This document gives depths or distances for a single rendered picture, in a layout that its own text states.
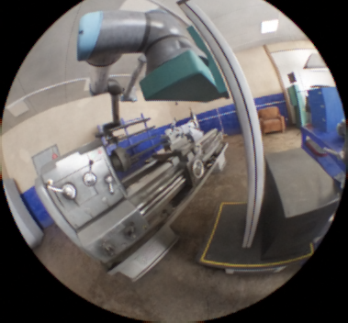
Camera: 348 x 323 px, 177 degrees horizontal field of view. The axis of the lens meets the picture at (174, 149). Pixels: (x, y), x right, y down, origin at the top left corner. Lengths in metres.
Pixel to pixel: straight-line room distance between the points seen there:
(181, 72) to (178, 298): 1.40
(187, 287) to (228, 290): 0.35
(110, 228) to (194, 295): 0.92
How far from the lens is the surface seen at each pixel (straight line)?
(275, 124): 4.36
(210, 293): 1.23
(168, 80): 0.25
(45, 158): 4.29
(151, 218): 1.19
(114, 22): 0.33
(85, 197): 0.86
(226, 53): 0.41
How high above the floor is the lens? 1.23
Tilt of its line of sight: 12 degrees down
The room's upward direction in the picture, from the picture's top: 20 degrees counter-clockwise
